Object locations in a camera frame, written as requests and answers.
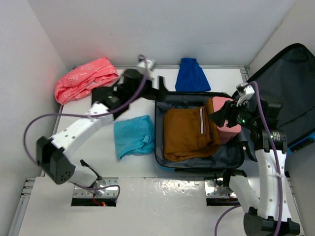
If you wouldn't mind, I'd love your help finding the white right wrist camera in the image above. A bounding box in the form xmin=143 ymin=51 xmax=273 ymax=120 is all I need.
xmin=236 ymin=83 xmax=255 ymax=107

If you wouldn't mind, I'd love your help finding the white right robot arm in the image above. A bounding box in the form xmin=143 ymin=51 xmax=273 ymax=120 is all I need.
xmin=209 ymin=99 xmax=301 ymax=236

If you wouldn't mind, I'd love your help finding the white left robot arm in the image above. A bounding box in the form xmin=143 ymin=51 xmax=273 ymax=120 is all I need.
xmin=36 ymin=69 xmax=168 ymax=192

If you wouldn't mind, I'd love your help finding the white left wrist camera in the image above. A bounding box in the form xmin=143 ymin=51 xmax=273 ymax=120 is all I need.
xmin=136 ymin=58 xmax=156 ymax=72

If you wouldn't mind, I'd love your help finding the light blue cloth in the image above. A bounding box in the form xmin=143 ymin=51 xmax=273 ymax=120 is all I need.
xmin=114 ymin=115 xmax=155 ymax=160

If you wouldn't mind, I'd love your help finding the metal base plate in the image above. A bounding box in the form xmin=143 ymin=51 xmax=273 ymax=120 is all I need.
xmin=204 ymin=177 xmax=237 ymax=199
xmin=73 ymin=178 xmax=119 ymax=198

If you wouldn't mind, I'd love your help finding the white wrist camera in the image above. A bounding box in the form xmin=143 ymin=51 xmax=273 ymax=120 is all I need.
xmin=136 ymin=58 xmax=156 ymax=72
xmin=236 ymin=83 xmax=255 ymax=107

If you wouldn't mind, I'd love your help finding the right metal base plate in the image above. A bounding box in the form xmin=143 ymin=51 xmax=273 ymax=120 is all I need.
xmin=204 ymin=177 xmax=237 ymax=199

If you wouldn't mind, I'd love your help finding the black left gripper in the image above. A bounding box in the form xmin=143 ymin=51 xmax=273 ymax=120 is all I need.
xmin=126 ymin=71 xmax=167 ymax=102

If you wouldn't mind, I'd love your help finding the pink box with metal handle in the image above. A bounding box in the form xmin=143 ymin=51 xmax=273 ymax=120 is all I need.
xmin=212 ymin=96 xmax=241 ymax=145

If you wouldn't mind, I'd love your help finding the coral pink patterned cloth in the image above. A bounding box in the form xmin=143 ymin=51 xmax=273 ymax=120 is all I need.
xmin=54 ymin=58 xmax=119 ymax=105

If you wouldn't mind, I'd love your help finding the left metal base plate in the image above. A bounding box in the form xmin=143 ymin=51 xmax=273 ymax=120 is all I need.
xmin=73 ymin=178 xmax=119 ymax=198

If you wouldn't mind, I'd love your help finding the black pouch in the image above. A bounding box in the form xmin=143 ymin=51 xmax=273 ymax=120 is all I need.
xmin=91 ymin=87 xmax=114 ymax=105

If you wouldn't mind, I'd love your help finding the brown cloth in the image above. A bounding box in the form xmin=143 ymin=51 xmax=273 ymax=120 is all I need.
xmin=163 ymin=98 xmax=221 ymax=162

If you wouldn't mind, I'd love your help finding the royal blue cloth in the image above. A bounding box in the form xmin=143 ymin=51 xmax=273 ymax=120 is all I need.
xmin=175 ymin=58 xmax=211 ymax=92

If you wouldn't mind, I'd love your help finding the aluminium table frame rail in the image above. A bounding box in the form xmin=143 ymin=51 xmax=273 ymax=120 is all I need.
xmin=8 ymin=178 xmax=35 ymax=236

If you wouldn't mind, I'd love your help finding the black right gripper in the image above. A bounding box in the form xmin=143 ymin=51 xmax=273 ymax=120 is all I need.
xmin=208 ymin=97 xmax=259 ymax=130

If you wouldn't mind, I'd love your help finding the blue suitcase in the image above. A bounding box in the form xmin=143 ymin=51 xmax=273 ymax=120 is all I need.
xmin=155 ymin=43 xmax=315 ymax=172

